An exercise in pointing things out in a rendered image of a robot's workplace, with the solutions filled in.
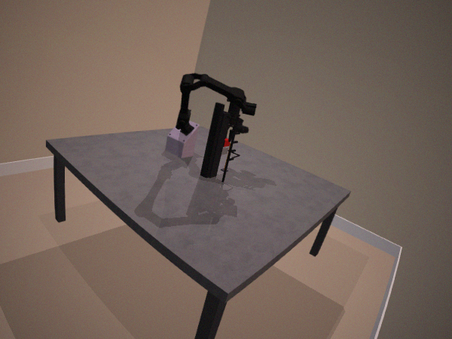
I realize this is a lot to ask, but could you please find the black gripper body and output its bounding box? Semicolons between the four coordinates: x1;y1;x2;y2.
228;111;249;133

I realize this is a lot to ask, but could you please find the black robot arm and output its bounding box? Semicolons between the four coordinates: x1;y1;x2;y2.
176;73;256;136

